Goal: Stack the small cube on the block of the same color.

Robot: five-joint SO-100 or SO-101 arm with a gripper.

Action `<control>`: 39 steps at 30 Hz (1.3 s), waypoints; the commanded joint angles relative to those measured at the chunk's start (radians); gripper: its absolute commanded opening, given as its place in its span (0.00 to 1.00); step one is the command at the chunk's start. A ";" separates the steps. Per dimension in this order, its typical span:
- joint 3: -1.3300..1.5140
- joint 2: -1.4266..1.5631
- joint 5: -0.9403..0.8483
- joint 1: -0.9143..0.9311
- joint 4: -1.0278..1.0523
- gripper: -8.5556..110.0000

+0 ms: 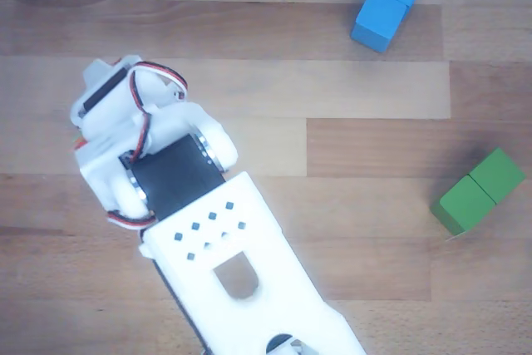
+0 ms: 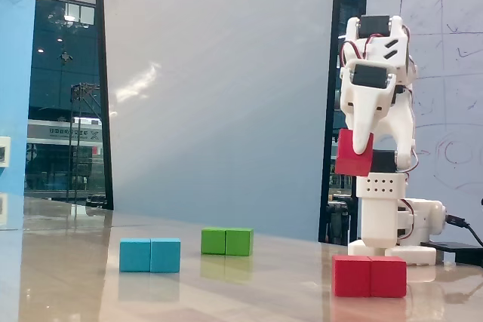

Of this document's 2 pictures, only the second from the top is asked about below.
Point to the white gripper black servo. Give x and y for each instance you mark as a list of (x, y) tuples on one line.
[(363, 108)]

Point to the small red cube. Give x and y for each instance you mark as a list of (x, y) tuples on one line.
[(351, 163)]

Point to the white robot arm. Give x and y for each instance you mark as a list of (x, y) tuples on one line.
[(430, 220)]

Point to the long red block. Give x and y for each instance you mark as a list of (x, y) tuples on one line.
[(370, 276)]

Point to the long green block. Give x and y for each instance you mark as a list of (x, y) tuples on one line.
[(226, 242)]

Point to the long blue block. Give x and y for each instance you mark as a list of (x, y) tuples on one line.
[(151, 256)]

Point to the whiteboard with marker drawings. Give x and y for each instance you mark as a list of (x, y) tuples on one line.
[(453, 16)]

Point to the flat black box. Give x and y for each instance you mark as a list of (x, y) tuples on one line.
[(453, 247)]

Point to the black metal scaffold tower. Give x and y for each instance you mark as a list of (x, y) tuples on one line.
[(85, 87)]

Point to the slim black window frame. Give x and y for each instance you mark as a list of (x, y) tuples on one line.
[(102, 73)]

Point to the white wall socket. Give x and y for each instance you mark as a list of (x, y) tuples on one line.
[(4, 150)]

